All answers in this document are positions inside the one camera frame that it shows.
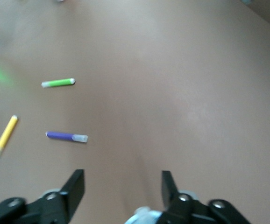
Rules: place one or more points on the purple marker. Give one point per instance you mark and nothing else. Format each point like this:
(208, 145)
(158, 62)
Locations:
(62, 135)

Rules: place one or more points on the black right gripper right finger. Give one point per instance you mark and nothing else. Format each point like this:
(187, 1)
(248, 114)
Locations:
(168, 189)

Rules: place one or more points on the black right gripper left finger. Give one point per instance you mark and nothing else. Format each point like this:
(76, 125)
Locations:
(74, 186)

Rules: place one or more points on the green marker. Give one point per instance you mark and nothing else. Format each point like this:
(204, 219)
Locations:
(58, 82)

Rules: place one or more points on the blue plastic cup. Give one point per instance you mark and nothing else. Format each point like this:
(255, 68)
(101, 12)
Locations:
(144, 215)

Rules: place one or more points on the yellow marker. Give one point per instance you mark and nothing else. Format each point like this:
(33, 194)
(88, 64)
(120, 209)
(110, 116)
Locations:
(5, 136)

